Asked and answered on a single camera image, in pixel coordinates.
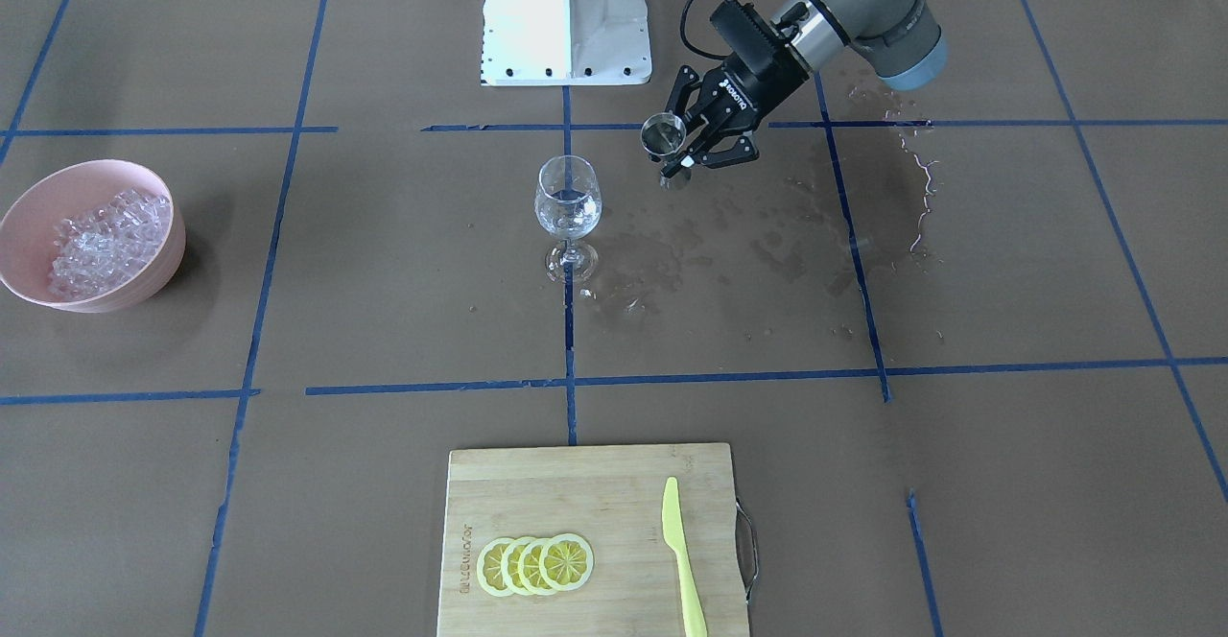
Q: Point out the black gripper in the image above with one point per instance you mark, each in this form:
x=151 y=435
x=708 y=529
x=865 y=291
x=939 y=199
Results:
x=758 y=87

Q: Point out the steel jigger cup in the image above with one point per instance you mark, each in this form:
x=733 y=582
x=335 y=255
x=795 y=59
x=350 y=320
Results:
x=662 y=136

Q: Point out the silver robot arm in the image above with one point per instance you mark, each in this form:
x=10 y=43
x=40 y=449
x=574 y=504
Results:
x=900 y=39

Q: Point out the clear wine glass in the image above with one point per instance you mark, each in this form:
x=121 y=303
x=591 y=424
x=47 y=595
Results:
x=568 y=205

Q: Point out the clear ice cubes pile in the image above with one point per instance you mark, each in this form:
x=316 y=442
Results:
x=105 y=247

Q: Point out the bamboo cutting board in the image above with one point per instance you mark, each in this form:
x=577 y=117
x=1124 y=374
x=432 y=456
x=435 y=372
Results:
x=612 y=496

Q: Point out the yellow plastic knife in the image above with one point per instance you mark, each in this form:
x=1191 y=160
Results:
x=673 y=533

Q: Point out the lemon slices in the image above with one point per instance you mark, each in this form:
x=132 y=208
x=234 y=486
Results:
x=533 y=566

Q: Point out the pink bowl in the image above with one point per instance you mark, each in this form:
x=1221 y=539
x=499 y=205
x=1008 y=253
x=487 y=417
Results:
x=27 y=247

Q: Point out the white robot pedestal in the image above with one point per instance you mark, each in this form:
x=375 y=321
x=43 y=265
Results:
x=565 y=43

